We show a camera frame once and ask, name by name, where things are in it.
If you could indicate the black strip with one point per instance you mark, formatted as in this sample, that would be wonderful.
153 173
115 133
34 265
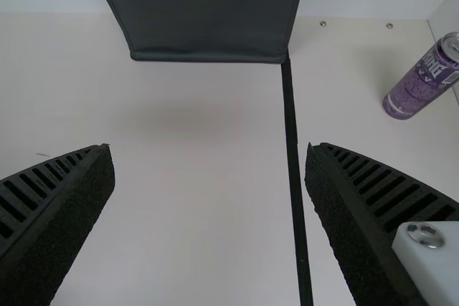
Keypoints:
294 177

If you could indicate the purple can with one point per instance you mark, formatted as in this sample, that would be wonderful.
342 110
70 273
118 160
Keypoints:
416 87

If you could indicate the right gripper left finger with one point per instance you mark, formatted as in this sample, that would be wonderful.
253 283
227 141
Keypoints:
54 213

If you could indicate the dark grey bag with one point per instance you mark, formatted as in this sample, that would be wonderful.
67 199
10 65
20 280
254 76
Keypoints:
208 12

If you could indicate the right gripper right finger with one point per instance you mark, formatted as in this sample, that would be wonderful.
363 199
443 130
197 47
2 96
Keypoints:
358 220

